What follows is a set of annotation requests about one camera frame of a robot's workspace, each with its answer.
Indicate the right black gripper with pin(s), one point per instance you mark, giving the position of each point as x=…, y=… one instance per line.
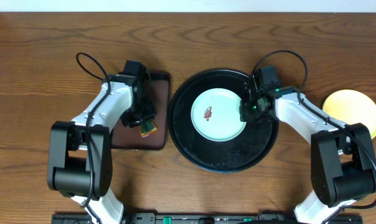
x=245, y=115

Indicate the black round tray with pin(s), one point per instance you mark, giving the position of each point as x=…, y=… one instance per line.
x=235, y=155

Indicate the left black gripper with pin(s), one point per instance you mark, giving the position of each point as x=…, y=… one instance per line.
x=139, y=117

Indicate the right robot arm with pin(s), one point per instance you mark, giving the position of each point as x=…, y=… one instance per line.
x=343, y=164

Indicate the yellow plate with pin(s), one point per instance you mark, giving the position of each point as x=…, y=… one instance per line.
x=351, y=107

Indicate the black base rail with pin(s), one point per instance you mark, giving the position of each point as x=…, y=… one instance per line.
x=151, y=218

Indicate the green and orange sponge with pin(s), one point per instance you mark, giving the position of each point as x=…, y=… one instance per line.
x=147, y=128

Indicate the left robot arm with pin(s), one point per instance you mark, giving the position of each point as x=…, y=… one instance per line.
x=79, y=155

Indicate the light blue plate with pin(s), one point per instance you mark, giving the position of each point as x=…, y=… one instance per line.
x=215, y=115

